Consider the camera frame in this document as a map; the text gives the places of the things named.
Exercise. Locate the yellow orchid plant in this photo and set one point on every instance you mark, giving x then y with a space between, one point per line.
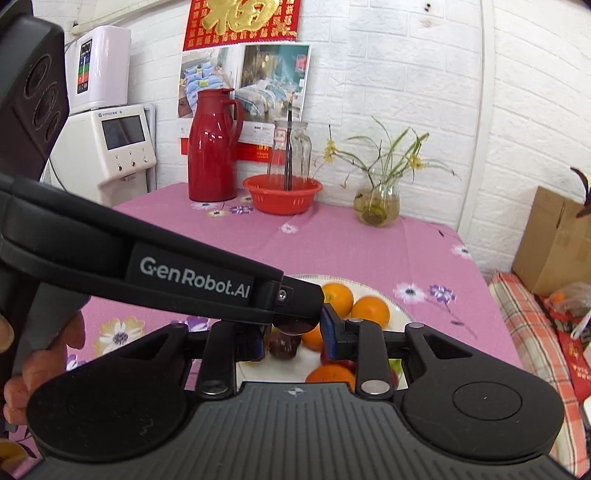
328 150

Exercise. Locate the red plastic basket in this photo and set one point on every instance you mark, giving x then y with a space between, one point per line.
281 201

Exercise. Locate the large orange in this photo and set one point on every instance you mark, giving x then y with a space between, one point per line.
338 297
371 311

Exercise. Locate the wall calendar poster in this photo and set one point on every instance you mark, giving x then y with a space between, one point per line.
272 69

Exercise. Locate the small dark plum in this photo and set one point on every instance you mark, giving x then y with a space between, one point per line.
281 346

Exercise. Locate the white wall pipe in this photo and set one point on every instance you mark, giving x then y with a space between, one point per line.
483 92

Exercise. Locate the red thermos jug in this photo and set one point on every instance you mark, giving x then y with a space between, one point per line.
212 157

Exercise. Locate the white wall water purifier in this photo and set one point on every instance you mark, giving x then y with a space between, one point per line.
108 60

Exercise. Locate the cardboard box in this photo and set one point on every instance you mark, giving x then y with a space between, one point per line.
545 244

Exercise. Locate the person's left hand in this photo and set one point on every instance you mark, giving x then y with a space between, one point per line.
46 364

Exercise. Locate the red checked cloth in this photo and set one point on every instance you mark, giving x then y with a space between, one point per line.
521 314

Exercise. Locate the glass vase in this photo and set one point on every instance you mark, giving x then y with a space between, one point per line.
376 207

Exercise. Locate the small tangerine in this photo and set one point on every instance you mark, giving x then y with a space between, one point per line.
330 377
313 339

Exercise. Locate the glass pitcher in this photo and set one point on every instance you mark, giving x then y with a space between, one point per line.
301 152

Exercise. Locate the purple leaf plant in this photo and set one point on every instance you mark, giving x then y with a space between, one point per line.
585 194

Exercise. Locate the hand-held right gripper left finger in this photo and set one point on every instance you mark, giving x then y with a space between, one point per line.
258 344

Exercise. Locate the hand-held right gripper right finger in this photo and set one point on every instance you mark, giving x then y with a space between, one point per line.
328 332

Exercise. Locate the dark stirring rod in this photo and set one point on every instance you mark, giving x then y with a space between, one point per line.
289 152

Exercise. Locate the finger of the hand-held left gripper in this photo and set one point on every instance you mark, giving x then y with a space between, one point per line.
302 302

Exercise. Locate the clear plastic bag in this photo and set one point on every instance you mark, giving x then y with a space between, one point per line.
570 300

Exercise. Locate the pink floral tablecloth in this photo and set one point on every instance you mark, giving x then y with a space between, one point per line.
369 249

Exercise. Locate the white water dispenser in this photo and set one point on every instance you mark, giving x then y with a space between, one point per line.
134 161

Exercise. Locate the white plate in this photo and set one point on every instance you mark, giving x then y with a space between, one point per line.
272 371

